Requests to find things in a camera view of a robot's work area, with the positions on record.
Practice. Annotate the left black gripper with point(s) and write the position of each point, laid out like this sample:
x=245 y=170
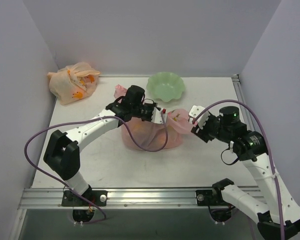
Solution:
x=149 y=112

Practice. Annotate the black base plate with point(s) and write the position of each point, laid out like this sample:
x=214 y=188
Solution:
x=98 y=197
x=206 y=197

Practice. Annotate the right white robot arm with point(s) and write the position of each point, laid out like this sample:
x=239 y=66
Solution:
x=279 y=216

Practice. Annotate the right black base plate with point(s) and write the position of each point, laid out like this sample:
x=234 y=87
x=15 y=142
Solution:
x=206 y=197

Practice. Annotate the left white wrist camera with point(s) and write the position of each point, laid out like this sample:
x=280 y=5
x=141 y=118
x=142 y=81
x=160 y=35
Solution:
x=159 y=115

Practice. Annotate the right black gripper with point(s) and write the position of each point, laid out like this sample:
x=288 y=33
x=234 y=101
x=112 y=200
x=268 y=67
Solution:
x=202 y=130

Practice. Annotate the green leaf-shaped plate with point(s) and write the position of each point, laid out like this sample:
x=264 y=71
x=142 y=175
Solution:
x=165 y=86

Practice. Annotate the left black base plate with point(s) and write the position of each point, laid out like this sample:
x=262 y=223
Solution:
x=98 y=197

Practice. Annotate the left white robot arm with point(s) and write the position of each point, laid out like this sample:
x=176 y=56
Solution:
x=62 y=154

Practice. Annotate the aluminium rail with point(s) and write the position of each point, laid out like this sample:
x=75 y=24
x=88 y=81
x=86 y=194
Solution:
x=121 y=198

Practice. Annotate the orange tied plastic bag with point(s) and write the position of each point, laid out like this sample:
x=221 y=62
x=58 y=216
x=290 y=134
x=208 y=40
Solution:
x=73 y=82

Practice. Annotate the pink plastic bag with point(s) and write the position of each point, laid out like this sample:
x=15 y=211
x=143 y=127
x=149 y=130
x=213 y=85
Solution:
x=150 y=136

